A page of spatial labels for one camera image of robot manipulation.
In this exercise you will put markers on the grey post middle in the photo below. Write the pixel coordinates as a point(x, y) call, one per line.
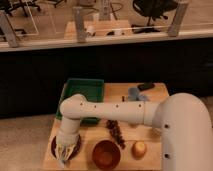
point(79, 24)

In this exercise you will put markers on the bunch of dark grapes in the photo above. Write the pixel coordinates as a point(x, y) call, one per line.
point(115, 132)

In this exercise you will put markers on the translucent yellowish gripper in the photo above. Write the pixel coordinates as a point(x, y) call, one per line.
point(65, 145)

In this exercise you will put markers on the yellow apple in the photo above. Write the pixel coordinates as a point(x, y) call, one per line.
point(139, 149)

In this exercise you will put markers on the grey post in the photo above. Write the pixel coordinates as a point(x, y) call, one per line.
point(8, 31)
point(174, 28)
point(79, 24)

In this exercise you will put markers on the orange-brown bowl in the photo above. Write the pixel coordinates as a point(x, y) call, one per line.
point(106, 155)

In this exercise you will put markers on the wooden board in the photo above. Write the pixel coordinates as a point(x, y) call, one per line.
point(91, 135)

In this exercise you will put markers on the black office chair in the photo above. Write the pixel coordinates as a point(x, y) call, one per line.
point(153, 10)

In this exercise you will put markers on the black remote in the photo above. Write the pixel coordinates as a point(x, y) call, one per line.
point(145, 86)

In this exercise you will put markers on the green plastic tray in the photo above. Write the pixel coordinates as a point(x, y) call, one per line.
point(92, 89)

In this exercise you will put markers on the grey post right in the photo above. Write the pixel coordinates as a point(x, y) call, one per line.
point(174, 28)

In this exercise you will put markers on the grey post left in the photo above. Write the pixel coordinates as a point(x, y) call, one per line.
point(8, 31)

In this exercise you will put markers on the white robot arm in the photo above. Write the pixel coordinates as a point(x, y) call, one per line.
point(184, 121)

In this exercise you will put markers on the purple bowl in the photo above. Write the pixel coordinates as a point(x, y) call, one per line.
point(74, 152)

